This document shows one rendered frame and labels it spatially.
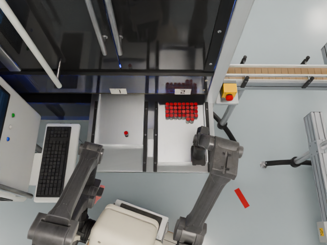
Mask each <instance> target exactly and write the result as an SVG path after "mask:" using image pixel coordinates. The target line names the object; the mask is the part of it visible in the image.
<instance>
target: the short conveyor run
mask: <svg viewBox="0 0 327 245"><path fill-rule="evenodd" d="M246 59H247V56H246V55H244V56H243V58H242V60H241V62H240V64H230V65H229V68H228V71H227V73H226V76H225V78H224V80H236V86H237V89H238V90H327V65H307V62H308V60H309V59H310V56H307V57H306V58H305V59H304V60H303V61H302V63H301V64H300V65H292V64H245V62H246Z"/></svg>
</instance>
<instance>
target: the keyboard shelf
mask: <svg viewBox="0 0 327 245"><path fill-rule="evenodd" d="M48 126H70V127H72V129H71V136H70V144H69V151H68V159H67V166H66V173H65V181H64V188H65V186H66V185H67V183H68V181H69V179H70V177H71V175H72V173H73V171H74V169H75V167H76V159H77V151H78V143H79V135H80V124H62V123H48V124H46V129H45V135H44V141H43V147H42V153H35V155H34V161H33V166H32V172H31V177H30V183H29V186H36V190H37V184H38V178H39V172H40V167H41V161H42V155H43V148H44V142H45V137H46V131H47V127H48ZM36 190H35V196H34V202H37V203H57V201H58V200H59V197H36ZM63 190H64V189H63Z"/></svg>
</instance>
